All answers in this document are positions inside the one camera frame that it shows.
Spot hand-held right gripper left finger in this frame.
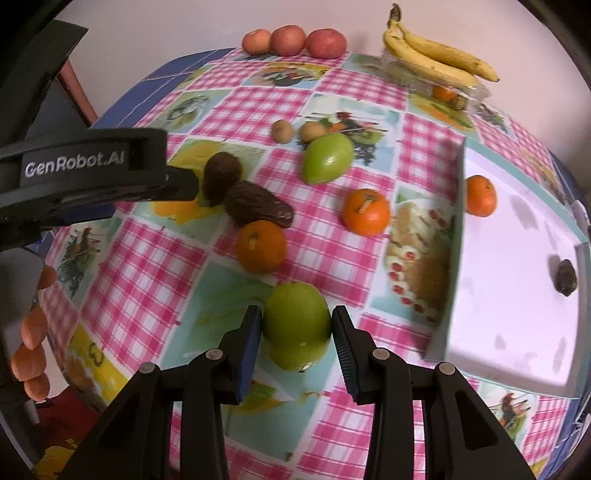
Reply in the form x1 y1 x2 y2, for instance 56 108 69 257
60 305 264 480

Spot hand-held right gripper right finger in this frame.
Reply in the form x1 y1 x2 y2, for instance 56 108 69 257
331 305 536 480

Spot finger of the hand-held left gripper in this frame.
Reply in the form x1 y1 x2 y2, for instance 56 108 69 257
164 165 200 202

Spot round dark avocado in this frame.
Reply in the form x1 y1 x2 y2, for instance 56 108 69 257
202 151 243 206

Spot green apple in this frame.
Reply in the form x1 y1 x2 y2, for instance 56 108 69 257
262 282 332 373

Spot long dark avocado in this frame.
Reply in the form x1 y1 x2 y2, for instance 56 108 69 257
225 180 294 229

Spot orange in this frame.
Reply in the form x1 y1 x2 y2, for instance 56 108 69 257
465 175 498 217
235 220 287 274
342 188 391 237

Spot green mango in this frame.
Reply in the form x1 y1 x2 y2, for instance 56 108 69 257
302 133 354 186

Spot white foam tray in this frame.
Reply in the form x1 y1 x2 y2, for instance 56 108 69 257
422 137 591 400

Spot person's left hand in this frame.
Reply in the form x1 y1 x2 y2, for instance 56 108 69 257
10 265 58 402

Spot red-brown wooden chair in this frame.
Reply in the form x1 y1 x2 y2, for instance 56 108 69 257
55 60 100 127

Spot small orange-pink apple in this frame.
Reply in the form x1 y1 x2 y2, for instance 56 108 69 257
241 29 272 56

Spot red apple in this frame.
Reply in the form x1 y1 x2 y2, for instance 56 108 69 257
270 26 307 57
305 28 347 60

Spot red and yellow cloth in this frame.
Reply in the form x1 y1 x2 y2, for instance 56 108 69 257
28 392 107 480

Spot clear plastic container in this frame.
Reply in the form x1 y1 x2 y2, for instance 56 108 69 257
381 51 490 112

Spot yellow banana bunch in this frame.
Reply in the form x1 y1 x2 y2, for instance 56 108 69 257
382 4 501 88

